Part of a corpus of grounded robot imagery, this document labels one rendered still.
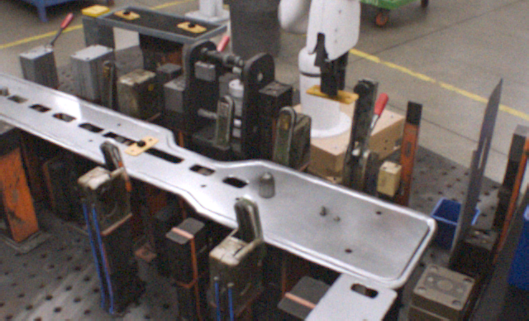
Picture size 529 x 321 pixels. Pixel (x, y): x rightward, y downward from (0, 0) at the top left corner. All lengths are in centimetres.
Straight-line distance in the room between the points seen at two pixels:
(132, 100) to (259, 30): 294
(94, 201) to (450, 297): 68
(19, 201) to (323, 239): 82
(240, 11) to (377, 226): 338
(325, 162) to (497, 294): 89
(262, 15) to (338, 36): 343
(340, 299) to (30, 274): 85
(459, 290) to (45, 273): 99
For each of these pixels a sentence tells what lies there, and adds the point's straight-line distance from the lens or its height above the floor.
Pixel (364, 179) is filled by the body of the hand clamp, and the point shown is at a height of 101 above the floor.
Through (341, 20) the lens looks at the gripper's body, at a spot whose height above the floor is 139.
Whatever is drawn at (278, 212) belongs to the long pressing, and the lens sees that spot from 111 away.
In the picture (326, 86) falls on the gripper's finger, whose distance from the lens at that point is 95.
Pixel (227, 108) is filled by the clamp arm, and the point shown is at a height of 108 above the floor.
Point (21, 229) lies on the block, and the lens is 159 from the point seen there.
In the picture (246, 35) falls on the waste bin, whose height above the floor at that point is 20.
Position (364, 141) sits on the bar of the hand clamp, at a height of 110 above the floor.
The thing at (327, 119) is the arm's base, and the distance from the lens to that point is 176.
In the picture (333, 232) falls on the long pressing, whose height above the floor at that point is 100.
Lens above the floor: 166
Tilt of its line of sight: 30 degrees down
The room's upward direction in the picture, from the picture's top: straight up
